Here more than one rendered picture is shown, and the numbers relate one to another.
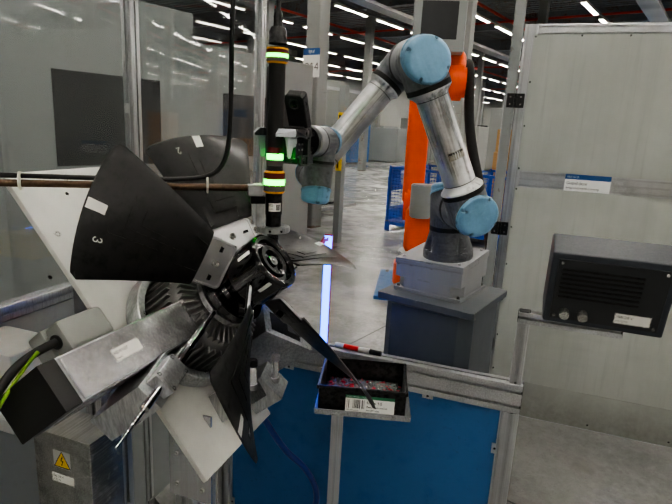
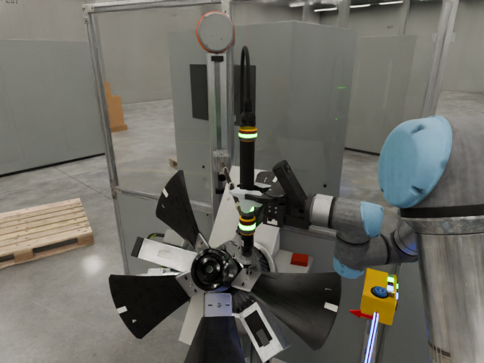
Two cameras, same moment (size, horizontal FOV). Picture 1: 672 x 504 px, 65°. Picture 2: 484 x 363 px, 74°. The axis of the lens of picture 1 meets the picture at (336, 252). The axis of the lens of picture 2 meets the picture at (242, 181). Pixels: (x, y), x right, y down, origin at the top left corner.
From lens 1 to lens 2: 135 cm
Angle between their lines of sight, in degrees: 91
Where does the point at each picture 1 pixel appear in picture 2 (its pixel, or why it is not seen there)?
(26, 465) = not seen: hidden behind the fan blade
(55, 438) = not seen: hidden behind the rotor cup
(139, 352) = (167, 260)
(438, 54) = (406, 160)
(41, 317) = (308, 239)
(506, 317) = not seen: outside the picture
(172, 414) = (194, 302)
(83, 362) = (148, 246)
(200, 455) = (186, 329)
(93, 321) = (176, 238)
